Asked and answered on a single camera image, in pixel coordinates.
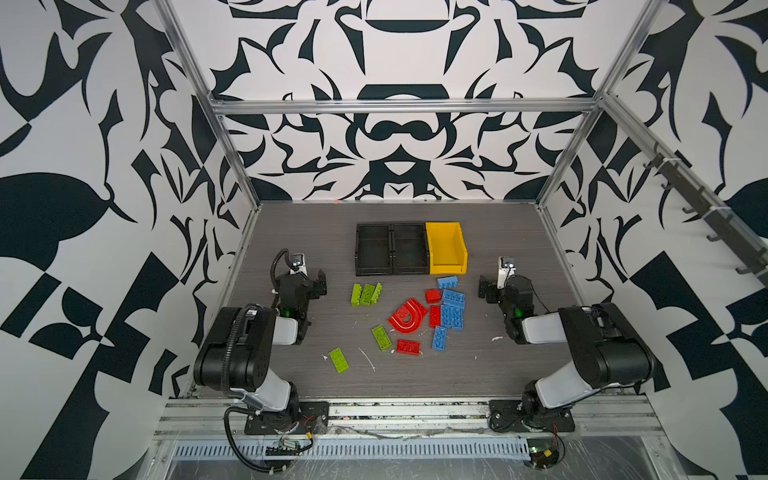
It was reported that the green lego brick front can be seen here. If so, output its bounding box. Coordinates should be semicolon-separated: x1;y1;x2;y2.
329;348;349;374

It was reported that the green lego brick cluster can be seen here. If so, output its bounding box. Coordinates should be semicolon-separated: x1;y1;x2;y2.
350;283;383;307

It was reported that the red lego brick upright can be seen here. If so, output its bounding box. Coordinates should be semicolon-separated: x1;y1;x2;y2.
429;305;442;328

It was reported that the white cable duct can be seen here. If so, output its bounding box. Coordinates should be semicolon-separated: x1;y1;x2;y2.
173;437;529;461

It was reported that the blue lego brick front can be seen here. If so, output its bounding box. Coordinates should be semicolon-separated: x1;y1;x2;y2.
432;326;448;352

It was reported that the right circuit board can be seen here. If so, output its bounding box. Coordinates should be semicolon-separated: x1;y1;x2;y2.
525;444;564;471

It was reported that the left black bin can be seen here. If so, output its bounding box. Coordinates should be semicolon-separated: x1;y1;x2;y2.
355;223;392;276

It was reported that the black bin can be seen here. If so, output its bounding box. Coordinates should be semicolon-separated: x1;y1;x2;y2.
392;223;430;275
355;223;392;276

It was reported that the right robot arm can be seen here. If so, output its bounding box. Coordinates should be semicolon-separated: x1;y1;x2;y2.
478;275;656;432

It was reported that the left circuit board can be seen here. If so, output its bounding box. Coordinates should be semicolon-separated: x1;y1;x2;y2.
264;436;314;456

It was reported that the blue lego brick large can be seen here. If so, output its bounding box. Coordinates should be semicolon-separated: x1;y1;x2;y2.
440;304;464;331

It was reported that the green lego brick middle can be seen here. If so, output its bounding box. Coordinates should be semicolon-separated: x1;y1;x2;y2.
371;325;392;351

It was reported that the small red lego brick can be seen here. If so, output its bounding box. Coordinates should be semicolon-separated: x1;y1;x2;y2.
425;289;442;305

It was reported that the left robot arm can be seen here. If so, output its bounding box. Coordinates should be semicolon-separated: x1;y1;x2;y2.
193;270;327;423

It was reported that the middle black bin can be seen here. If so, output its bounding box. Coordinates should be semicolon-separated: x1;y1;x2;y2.
392;223;430;275

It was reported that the blue lego brick top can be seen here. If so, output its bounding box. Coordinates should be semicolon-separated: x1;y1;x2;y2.
437;276;459;290

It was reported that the red lego arch piece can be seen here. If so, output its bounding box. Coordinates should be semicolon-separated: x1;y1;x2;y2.
388;298;428;334

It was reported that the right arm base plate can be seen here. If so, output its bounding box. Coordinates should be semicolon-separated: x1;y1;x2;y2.
488;400;576;433

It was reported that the yellow bin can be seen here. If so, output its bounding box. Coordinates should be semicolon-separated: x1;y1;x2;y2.
425;222;469;275

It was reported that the circuit board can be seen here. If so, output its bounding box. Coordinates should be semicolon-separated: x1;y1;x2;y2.
525;444;564;471
264;436;314;456

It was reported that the red lego brick front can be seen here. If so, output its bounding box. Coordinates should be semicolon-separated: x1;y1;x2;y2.
396;339;421;356

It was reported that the wall hook rail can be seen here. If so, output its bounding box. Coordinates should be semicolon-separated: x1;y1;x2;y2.
644;143;768;283

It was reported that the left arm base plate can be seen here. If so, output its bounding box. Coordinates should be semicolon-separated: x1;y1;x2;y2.
244;401;330;436

